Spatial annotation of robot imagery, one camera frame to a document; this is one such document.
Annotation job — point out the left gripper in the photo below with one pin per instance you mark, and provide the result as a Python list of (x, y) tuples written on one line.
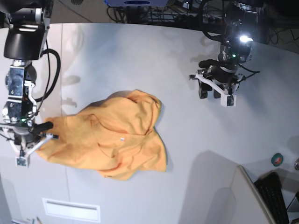
[(221, 72)]

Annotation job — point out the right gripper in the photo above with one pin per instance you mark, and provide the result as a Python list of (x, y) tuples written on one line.
[(27, 137)]

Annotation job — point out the orange t-shirt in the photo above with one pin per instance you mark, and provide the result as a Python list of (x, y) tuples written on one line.
[(116, 138)]

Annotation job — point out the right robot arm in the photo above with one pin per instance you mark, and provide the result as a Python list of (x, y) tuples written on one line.
[(28, 27)]

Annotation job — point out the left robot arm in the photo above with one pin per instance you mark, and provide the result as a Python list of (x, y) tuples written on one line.
[(240, 19)]

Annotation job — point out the green tape roll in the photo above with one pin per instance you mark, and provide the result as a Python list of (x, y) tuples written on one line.
[(277, 159)]

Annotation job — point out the black keyboard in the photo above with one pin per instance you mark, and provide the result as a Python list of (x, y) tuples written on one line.
[(269, 189)]

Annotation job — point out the silver metal knob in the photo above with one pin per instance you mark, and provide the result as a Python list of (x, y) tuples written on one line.
[(296, 165)]

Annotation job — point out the white partition board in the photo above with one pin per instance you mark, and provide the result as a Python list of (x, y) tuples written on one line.
[(249, 205)]

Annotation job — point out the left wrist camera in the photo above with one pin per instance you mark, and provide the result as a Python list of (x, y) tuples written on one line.
[(228, 100)]

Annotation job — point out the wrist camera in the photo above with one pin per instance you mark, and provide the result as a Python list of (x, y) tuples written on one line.
[(228, 100), (22, 161)]

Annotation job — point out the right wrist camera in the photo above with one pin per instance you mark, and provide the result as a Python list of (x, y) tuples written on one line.
[(22, 161)]

